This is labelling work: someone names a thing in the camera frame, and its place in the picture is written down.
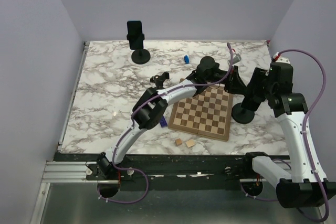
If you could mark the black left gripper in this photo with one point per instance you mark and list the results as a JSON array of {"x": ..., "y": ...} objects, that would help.
[{"x": 235, "y": 85}]

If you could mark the blue phone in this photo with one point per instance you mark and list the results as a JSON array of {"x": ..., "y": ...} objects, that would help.
[{"x": 254, "y": 93}]

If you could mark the black phone stand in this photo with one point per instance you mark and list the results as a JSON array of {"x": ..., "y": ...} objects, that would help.
[
  {"x": 140, "y": 56},
  {"x": 241, "y": 115},
  {"x": 158, "y": 80}
]

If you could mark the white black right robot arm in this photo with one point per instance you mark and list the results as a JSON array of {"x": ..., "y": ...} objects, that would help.
[{"x": 306, "y": 185}]

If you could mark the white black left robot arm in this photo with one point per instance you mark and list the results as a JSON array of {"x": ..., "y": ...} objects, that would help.
[{"x": 151, "y": 106}]

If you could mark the black back phone stand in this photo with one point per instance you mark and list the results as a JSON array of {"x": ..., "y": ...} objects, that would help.
[{"x": 140, "y": 56}]

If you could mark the black phone in back stand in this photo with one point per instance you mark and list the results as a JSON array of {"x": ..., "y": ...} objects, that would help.
[{"x": 135, "y": 34}]

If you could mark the wooden chessboard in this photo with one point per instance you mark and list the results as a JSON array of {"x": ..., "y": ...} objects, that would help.
[{"x": 207, "y": 114}]

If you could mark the blue chess piece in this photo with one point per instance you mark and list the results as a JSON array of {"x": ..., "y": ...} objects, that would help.
[{"x": 186, "y": 59}]

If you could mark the light wooden cube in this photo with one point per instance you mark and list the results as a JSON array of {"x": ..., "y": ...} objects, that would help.
[{"x": 190, "y": 143}]

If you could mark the brown wooden cube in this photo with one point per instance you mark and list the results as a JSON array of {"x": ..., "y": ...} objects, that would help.
[{"x": 178, "y": 142}]

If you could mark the dark blue rectangular block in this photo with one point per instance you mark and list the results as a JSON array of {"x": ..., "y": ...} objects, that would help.
[{"x": 163, "y": 122}]

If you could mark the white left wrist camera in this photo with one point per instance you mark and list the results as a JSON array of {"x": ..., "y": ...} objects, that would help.
[{"x": 236, "y": 59}]

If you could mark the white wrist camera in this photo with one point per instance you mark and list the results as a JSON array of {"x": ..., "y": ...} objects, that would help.
[
  {"x": 236, "y": 59},
  {"x": 277, "y": 57}
]

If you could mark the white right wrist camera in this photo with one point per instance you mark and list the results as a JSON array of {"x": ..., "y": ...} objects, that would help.
[{"x": 277, "y": 57}]

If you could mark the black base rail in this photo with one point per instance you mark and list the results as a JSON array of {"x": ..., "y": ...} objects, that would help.
[{"x": 176, "y": 172}]

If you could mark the aluminium extrusion rail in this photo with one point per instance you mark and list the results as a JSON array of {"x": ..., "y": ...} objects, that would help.
[{"x": 64, "y": 172}]

